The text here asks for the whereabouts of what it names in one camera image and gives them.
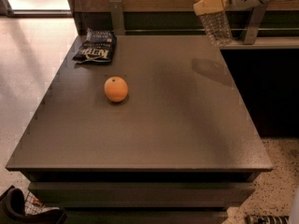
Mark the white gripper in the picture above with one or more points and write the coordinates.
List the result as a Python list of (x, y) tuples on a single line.
[(208, 6)]

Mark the clear plastic water bottle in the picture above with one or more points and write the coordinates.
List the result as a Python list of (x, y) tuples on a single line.
[(217, 28)]

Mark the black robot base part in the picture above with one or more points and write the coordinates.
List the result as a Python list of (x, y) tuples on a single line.
[(12, 210)]

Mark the dark blue chip bag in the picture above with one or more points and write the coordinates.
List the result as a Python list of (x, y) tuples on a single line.
[(99, 47)]

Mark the orange fruit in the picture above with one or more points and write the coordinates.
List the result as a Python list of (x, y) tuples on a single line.
[(116, 89)]

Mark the dark grey table with drawers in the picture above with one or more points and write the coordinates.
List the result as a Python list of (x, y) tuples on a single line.
[(181, 148)]

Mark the black cylindrical floor object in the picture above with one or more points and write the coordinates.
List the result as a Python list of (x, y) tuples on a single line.
[(254, 219)]

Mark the right metal wall bracket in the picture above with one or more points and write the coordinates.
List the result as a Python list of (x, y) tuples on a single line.
[(250, 33)]

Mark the metal wall bracket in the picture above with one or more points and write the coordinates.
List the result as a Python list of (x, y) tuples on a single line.
[(117, 18), (250, 33)]

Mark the left metal wall bracket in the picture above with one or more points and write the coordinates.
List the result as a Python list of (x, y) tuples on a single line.
[(117, 18)]

